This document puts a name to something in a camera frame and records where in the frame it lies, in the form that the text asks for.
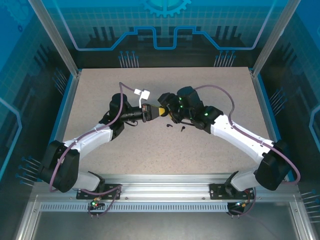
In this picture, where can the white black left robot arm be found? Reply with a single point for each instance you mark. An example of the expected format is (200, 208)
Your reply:
(87, 137)

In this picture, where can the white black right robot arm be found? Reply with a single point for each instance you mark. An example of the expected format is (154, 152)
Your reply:
(237, 135)

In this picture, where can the small LED circuit board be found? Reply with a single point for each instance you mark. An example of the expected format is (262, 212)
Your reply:
(241, 204)
(95, 203)

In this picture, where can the blue-edged aluminium side rail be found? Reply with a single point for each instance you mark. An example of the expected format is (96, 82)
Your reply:
(270, 112)
(70, 100)

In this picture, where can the aluminium frame rail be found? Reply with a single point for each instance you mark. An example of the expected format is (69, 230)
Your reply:
(162, 185)

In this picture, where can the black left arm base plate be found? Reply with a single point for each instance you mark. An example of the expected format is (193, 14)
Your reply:
(112, 191)

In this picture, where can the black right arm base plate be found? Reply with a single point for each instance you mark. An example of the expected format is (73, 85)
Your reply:
(217, 191)

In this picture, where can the aluminium frame post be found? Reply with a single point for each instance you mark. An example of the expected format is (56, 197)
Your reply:
(57, 37)
(275, 37)

